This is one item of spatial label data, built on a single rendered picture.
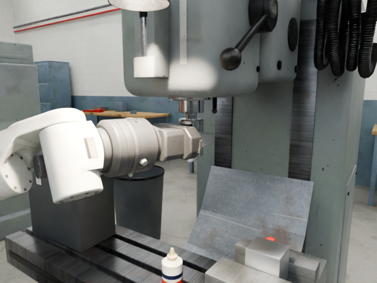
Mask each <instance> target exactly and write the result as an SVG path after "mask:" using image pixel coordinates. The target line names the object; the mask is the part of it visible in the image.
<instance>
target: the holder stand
mask: <svg viewBox="0 0 377 283"><path fill-rule="evenodd" d="M32 172H33V183H32V186H31V188H30V190H29V201H30V212H31V224H32V230H33V232H35V233H37V234H40V235H42V236H45V237H46V238H49V239H51V240H54V241H56V242H58V243H60V244H63V245H65V246H67V247H69V248H72V249H74V250H76V251H78V252H84V251H85V250H87V249H89V248H91V247H93V246H94V245H96V244H98V243H100V242H101V241H103V240H105V239H107V238H109V237H111V236H112V235H114V234H115V233H116V228H115V215H114V190H113V177H106V176H105V175H104V174H102V173H101V172H100V178H101V181H102V186H103V190H102V191H101V192H100V193H98V194H95V195H92V196H89V197H87V198H82V199H79V200H74V202H66V203H62V204H61V203H60V204H55V203H54V202H53V199H52V193H51V190H50V185H49V180H48V177H46V178H42V179H37V178H36V176H35V172H34V169H33V168H32Z"/></svg>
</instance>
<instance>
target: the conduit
mask: <svg viewBox="0 0 377 283"><path fill-rule="evenodd" d="M361 4H362V3H361V0H342V7H341V17H340V24H339V31H338V23H339V22H338V21H339V20H338V19H339V10H340V6H341V0H318V1H317V10H316V11H317V12H316V13H317V17H316V33H315V45H314V65H315V68H316V69H318V70H323V69H325V68H326V67H327V66H328V64H329V63H330V67H331V70H332V73H333V75H334V76H336V77H340V76H342V75H343V73H344V67H345V57H346V44H347V37H348V36H349V37H348V38H349V39H348V40H349V41H348V51H347V60H346V70H348V71H355V70H356V69H357V66H358V73H359V75H360V77H362V78H364V79H365V78H369V77H370V76H371V75H372V74H373V73H374V71H375V68H376V63H377V43H373V42H374V41H373V40H374V39H373V38H374V35H375V34H374V33H375V29H376V24H377V23H376V22H377V0H367V5H366V6H367V7H366V10H364V11H361V6H362V5H361ZM326 29H327V31H326ZM326 32H327V33H326ZM348 32H349V35H348ZM326 34H327V35H326ZM326 36H327V37H326ZM326 38H327V41H325V40H326Z"/></svg>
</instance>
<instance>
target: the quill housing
mask: <svg viewBox="0 0 377 283"><path fill-rule="evenodd" d="M121 15H122V45H123V75H124V84H125V87H126V89H127V91H128V92H130V93H131V94H132V95H135V96H138V97H191V98H214V97H243V96H247V95H249V94H251V93H253V92H254V91H255V89H256V88H257V86H258V79H259V71H260V67H259V51H260V33H256V34H255V35H254V37H253V38H252V39H251V40H250V42H249V43H248V45H247V46H246V47H245V48H244V50H243V51H242V52H241V56H242V61H241V64H240V66H239V67H238V68H237V69H235V70H232V71H228V70H225V69H224V68H223V67H222V66H221V65H220V62H219V56H220V54H221V53H222V51H223V50H225V49H226V48H230V47H232V48H234V47H235V46H236V45H237V43H238V42H239V41H240V40H241V39H242V37H243V36H244V35H245V34H246V33H247V31H248V30H249V29H250V27H251V25H250V20H249V0H171V5H170V6H169V77H168V78H161V79H146V78H135V77H134V58H135V57H136V54H135V17H134V11H130V10H123V9H121Z"/></svg>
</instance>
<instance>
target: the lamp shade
mask: <svg viewBox="0 0 377 283"><path fill-rule="evenodd" d="M108 3H109V4H111V5H112V6H114V7H117V8H120V9H123V10H130V11H158V10H163V9H165V8H167V7H169V6H170V5H171V0H108Z"/></svg>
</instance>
